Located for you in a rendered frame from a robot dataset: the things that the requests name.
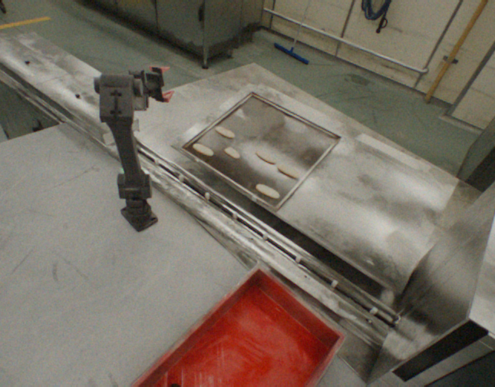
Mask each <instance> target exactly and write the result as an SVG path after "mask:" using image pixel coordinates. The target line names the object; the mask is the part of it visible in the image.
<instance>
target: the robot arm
mask: <svg viewBox="0 0 495 387"><path fill-rule="evenodd" d="M169 69H170V67H155V66H150V71H152V72H156V73H158V74H152V73H151V72H147V73H146V76H147V81H146V78H145V70H144V68H143V67H142V66H139V65H131V66H129V67H128V68H127V70H128V74H101V76H100V77H94V90H95V92H96V93H97V94H99V95H100V108H99V116H100V119H101V123H106V125H107V126H108V127H109V129H110V131H111V133H112V135H113V138H114V143H115V146H116V148H117V153H118V157H119V159H120V162H121V165H122V168H123V171H124V174H117V188H119V195H120V199H126V205H127V206H126V207H125V208H123V209H121V214H122V215H123V217H124V218H125V219H126V220H127V221H128V222H129V224H130V225H131V226H132V227H133V228H134V229H135V230H136V231H137V232H138V233H139V232H141V231H143V230H145V229H147V228H148V227H151V226H152V225H154V224H155V223H157V222H158V217H157V216H156V215H155V214H154V213H153V212H152V211H151V206H150V205H149V203H148V202H147V199H148V198H152V177H151V175H150V174H145V173H144V170H143V169H142V167H141V165H140V159H139V155H138V151H137V144H136V140H135V136H134V129H133V123H134V112H135V111H147V109H149V106H150V99H149V97H152V98H155V100H156V101H157V102H161V103H169V102H170V99H171V97H172V94H173V93H174V91H173V90H171V91H167V92H164V93H163V92H162V88H161V87H163V86H164V81H163V74H162V73H164V72H165V71H167V70H169ZM167 94H168V96H166V95H167Z"/></svg>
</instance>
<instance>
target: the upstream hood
mask: <svg viewBox="0 0 495 387"><path fill-rule="evenodd" d="M0 71H2V72H5V73H6V74H7V75H8V76H9V77H11V78H13V79H14V80H15V81H17V82H18V83H19V84H21V85H22V86H23V87H25V88H27V89H28V90H29V91H31V92H32V93H33V94H34V95H36V96H37V97H38V98H40V99H42V100H43V101H44V102H45V103H46V104H48V105H51V106H52V107H53V108H54V109H56V110H57V111H59V112H60V113H61V114H63V115H64V116H65V117H67V118H68V119H69V120H71V121H73V122H74V123H75V124H76V125H78V126H79V127H80V128H82V129H83V130H84V131H86V132H88V133H89V134H90V135H91V136H93V137H94V138H96V139H97V140H98V141H100V142H101V143H102V144H104V145H105V146H106V145H108V144H110V143H112V142H114V138H113V135H112V133H111V131H110V129H109V127H108V126H107V125H106V123H101V119H100V116H99V108H100V95H99V94H97V93H96V92H95V90H94V89H92V88H89V87H88V86H87V85H85V84H83V83H82V82H80V81H79V80H78V79H76V78H74V77H72V76H71V74H69V73H67V72H66V71H65V70H63V69H61V68H59V67H58V66H56V65H55V64H53V63H51V62H50V61H48V60H47V59H45V58H43V57H42V56H40V55H39V54H37V53H35V52H34V51H33V50H31V49H30V48H29V47H27V46H25V45H23V44H22V43H21V42H20V41H18V40H16V39H14V38H12V37H11V36H9V35H7V34H6V33H4V32H3V31H1V30H0ZM139 123H140V122H139V119H138V118H137V117H135V116H134V123H133V129H134V132H135V131H139V132H140V127H139Z"/></svg>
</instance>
